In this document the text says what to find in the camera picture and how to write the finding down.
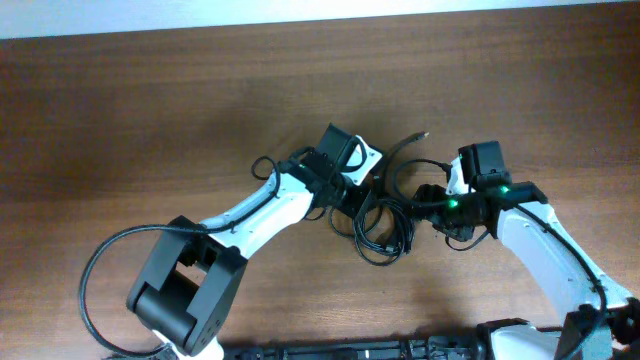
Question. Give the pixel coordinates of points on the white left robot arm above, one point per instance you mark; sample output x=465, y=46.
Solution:
x=186, y=287

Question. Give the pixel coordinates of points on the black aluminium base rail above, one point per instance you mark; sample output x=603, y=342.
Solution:
x=350, y=350

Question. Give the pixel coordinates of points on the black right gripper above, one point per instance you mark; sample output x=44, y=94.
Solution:
x=433, y=213

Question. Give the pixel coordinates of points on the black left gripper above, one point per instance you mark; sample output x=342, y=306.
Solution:
x=358, y=200

